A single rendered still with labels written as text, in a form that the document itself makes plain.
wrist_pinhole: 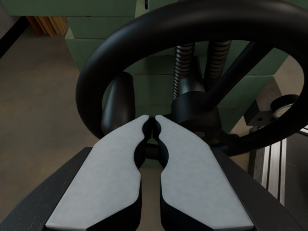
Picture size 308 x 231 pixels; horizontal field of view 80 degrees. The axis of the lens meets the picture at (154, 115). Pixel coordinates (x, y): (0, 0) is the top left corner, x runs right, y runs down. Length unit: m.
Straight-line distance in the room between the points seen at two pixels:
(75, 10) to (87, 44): 0.06
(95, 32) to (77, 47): 0.05
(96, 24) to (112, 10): 0.04
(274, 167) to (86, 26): 0.88
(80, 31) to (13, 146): 1.07
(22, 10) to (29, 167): 0.97
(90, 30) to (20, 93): 1.26
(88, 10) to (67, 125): 0.99
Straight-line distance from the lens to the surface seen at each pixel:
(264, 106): 0.56
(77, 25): 0.38
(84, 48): 0.40
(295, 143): 1.11
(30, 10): 0.39
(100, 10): 0.35
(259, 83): 0.51
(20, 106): 1.51
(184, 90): 0.25
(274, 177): 0.96
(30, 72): 1.71
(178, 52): 0.24
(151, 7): 0.23
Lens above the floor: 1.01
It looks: 58 degrees down
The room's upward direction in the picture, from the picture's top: 1 degrees clockwise
